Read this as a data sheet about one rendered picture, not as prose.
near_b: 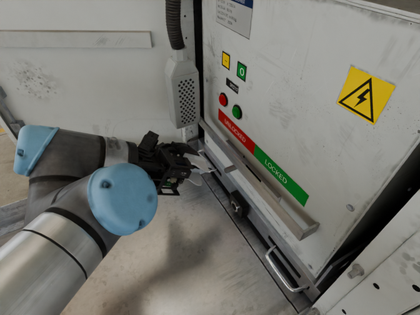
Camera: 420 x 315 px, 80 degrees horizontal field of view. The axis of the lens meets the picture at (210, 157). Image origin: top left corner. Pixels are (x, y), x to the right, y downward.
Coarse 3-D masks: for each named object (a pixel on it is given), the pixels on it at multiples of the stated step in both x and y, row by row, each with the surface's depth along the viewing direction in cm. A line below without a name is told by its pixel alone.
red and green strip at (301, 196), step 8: (224, 120) 64; (232, 128) 61; (240, 136) 59; (248, 144) 57; (256, 152) 55; (264, 152) 52; (264, 160) 53; (272, 168) 51; (280, 168) 49; (280, 176) 50; (288, 176) 48; (288, 184) 48; (296, 184) 46; (296, 192) 47; (304, 192) 45; (304, 200) 46
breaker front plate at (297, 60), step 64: (256, 0) 40; (320, 0) 30; (256, 64) 45; (320, 64) 33; (384, 64) 26; (256, 128) 52; (320, 128) 37; (384, 128) 28; (256, 192) 62; (320, 192) 41; (320, 256) 47
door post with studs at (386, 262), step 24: (408, 216) 25; (384, 240) 29; (408, 240) 26; (360, 264) 33; (384, 264) 29; (408, 264) 27; (336, 288) 40; (360, 288) 34; (384, 288) 31; (408, 288) 28; (312, 312) 47; (336, 312) 41; (360, 312) 36; (384, 312) 32
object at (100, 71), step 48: (0, 0) 62; (48, 0) 62; (96, 0) 62; (144, 0) 61; (0, 48) 70; (48, 48) 70; (96, 48) 70; (144, 48) 70; (0, 96) 78; (48, 96) 81; (96, 96) 80; (144, 96) 80
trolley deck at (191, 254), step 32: (192, 192) 77; (160, 224) 69; (192, 224) 69; (224, 224) 69; (128, 256) 62; (160, 256) 62; (192, 256) 62; (224, 256) 62; (256, 256) 62; (96, 288) 57; (128, 288) 57; (160, 288) 57; (192, 288) 57; (224, 288) 57; (256, 288) 57
